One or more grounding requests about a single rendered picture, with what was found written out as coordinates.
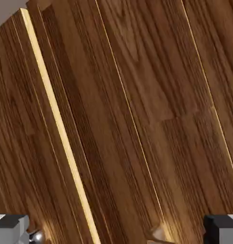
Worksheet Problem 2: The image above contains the curved silver metal handle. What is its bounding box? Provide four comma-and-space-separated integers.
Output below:
26, 223, 46, 244
146, 225, 173, 244

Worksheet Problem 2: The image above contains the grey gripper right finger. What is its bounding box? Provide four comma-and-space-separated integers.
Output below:
203, 214, 233, 244

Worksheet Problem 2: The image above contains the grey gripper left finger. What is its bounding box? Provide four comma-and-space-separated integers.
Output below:
0, 214, 30, 244

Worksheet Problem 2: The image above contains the dark wood cabinet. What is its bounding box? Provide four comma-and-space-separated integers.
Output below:
0, 0, 233, 244

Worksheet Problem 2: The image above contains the dark wood cabinet door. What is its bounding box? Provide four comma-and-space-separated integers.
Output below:
25, 0, 233, 244
0, 9, 94, 244

